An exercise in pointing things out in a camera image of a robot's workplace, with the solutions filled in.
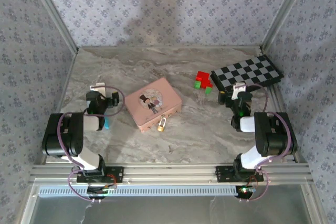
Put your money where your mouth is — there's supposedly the aluminium mounting rail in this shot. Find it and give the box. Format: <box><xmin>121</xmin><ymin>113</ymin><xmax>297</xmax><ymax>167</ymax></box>
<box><xmin>29</xmin><ymin>163</ymin><xmax>314</xmax><ymax>185</ymax></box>

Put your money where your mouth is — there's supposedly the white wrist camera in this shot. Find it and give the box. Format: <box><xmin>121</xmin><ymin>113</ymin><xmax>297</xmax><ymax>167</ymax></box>
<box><xmin>90</xmin><ymin>82</ymin><xmax>106</xmax><ymax>94</ymax></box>
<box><xmin>232</xmin><ymin>82</ymin><xmax>246</xmax><ymax>101</ymax></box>

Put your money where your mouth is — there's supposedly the grey slotted cable duct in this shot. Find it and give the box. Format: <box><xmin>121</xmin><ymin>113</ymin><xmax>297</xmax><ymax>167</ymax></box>
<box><xmin>38</xmin><ymin>185</ymin><xmax>239</xmax><ymax>197</ymax></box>

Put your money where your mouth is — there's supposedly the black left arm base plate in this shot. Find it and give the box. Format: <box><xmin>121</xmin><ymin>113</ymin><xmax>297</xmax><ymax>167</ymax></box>
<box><xmin>76</xmin><ymin>166</ymin><xmax>124</xmax><ymax>184</ymax></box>

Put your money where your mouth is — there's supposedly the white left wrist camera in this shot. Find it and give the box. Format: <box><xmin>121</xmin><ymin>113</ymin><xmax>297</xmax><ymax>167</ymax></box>
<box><xmin>90</xmin><ymin>82</ymin><xmax>106</xmax><ymax>94</ymax></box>

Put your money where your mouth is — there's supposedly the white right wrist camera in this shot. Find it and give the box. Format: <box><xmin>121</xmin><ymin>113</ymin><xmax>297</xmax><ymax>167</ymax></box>
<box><xmin>232</xmin><ymin>82</ymin><xmax>246</xmax><ymax>101</ymax></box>

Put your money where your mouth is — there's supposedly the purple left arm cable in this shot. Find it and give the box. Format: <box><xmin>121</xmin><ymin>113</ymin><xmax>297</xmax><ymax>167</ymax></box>
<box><xmin>58</xmin><ymin>83</ymin><xmax>125</xmax><ymax>204</ymax></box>

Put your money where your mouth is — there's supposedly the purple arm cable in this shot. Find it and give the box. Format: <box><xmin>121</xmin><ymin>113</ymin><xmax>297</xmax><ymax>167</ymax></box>
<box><xmin>239</xmin><ymin>83</ymin><xmax>293</xmax><ymax>204</ymax></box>
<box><xmin>58</xmin><ymin>83</ymin><xmax>125</xmax><ymax>204</ymax></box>

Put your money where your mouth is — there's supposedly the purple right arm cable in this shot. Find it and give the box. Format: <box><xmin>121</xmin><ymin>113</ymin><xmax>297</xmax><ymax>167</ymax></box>
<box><xmin>239</xmin><ymin>83</ymin><xmax>293</xmax><ymax>204</ymax></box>

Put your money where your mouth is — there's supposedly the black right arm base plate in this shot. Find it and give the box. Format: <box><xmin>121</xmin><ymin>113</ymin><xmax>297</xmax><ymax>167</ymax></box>
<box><xmin>215</xmin><ymin>165</ymin><xmax>264</xmax><ymax>183</ymax></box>

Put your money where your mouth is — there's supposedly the black grey chessboard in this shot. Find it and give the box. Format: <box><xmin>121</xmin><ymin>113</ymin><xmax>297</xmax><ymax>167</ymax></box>
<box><xmin>211</xmin><ymin>54</ymin><xmax>285</xmax><ymax>97</ymax></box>

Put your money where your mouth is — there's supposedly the aluminium frame post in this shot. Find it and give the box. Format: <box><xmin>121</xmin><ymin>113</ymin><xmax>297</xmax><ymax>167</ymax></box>
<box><xmin>27</xmin><ymin>0</ymin><xmax>80</xmax><ymax>52</ymax></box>
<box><xmin>260</xmin><ymin>0</ymin><xmax>313</xmax><ymax>52</ymax></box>

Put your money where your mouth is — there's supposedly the pink cartoon tin box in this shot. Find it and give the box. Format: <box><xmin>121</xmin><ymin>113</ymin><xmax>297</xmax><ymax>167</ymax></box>
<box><xmin>124</xmin><ymin>77</ymin><xmax>183</xmax><ymax>134</ymax></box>

